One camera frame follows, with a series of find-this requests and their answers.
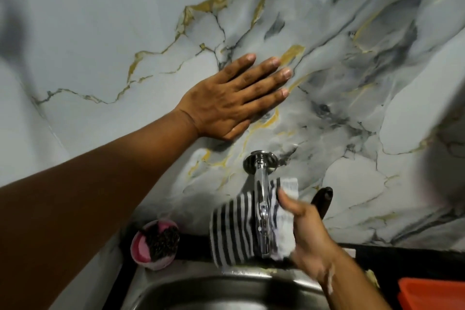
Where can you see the person's right hand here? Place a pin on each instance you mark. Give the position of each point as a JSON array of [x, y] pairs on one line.
[[308, 237]]

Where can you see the person's left hand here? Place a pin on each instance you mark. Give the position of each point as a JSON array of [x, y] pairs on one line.
[[221, 102]]

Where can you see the person's right thumb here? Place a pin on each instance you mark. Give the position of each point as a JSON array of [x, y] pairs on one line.
[[287, 201]]

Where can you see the person's left middle finger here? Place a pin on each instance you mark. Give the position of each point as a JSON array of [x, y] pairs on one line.
[[267, 82]]

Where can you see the person's left little finger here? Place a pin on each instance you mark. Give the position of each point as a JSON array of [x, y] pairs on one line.
[[238, 65]]

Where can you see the person's left thumb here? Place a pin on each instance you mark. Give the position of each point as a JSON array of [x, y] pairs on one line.
[[236, 131]]

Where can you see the black white striped cloth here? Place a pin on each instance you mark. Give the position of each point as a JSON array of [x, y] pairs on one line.
[[247, 226]]

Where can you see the person's right forearm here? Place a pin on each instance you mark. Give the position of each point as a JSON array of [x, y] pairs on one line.
[[350, 280]]

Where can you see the person's left forearm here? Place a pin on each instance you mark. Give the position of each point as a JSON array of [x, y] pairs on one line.
[[83, 208]]

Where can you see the stainless steel sink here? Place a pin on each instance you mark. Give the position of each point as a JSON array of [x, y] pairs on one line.
[[225, 289]]

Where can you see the dark scouring pad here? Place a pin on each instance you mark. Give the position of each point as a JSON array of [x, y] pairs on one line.
[[161, 242]]

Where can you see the pink soap bowl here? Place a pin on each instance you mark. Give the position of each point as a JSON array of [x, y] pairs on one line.
[[154, 245]]

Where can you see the red plastic container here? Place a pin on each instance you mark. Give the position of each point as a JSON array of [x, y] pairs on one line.
[[432, 293]]

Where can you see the chrome wall tap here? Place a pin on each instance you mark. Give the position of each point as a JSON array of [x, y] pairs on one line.
[[262, 197]]

